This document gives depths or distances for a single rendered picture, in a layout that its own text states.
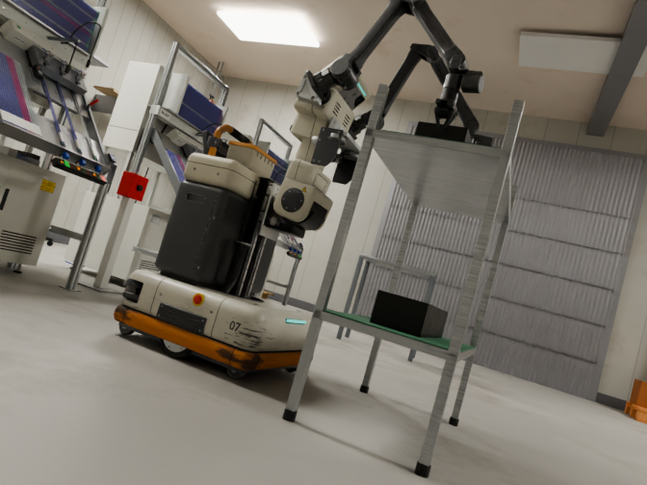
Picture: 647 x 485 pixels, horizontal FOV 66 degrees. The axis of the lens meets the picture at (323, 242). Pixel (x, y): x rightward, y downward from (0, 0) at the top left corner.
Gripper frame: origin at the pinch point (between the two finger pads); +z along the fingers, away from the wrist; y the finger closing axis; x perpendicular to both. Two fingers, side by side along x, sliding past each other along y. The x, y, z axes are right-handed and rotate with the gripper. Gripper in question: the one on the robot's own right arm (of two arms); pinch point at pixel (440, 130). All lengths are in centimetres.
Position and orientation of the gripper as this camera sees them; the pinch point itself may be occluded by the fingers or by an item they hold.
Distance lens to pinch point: 179.1
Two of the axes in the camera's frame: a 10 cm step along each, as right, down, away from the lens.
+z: -2.7, 9.6, -1.0
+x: -8.9, -2.1, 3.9
